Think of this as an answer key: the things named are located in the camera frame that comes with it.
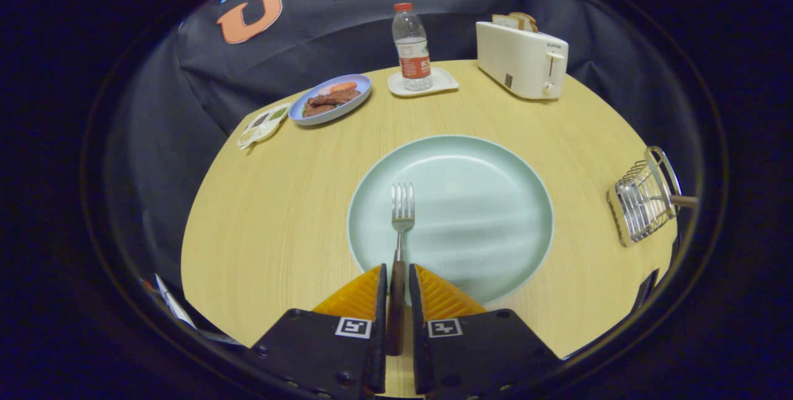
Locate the white divided sauce dish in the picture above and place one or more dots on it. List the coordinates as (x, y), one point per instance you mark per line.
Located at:
(263, 124)

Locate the black table bracket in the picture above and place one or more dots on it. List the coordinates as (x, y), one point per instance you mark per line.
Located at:
(645, 291)

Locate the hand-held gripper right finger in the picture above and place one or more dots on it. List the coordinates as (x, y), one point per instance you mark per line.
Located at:
(416, 326)

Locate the white paper sheet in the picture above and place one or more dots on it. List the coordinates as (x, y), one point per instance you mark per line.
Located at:
(173, 304)

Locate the orange food piece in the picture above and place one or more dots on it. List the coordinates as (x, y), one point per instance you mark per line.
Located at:
(342, 86)

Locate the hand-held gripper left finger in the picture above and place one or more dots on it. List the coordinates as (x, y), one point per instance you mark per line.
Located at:
(380, 326)

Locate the blue plate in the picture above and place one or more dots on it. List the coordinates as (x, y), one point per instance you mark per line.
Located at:
(356, 106)

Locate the brown meat slice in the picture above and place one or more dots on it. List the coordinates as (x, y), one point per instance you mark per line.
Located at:
(337, 98)
(316, 110)

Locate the white toaster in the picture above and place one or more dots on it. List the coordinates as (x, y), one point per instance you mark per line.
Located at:
(520, 59)

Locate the toast slice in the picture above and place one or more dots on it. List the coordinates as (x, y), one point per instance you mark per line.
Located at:
(503, 21)
(528, 21)

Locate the pale green plate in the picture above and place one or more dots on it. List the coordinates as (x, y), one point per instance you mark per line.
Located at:
(477, 214)

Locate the white square coaster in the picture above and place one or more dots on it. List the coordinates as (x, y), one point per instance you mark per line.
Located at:
(443, 81)

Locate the clear red label water bottle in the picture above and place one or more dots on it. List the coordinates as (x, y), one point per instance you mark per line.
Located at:
(414, 59)

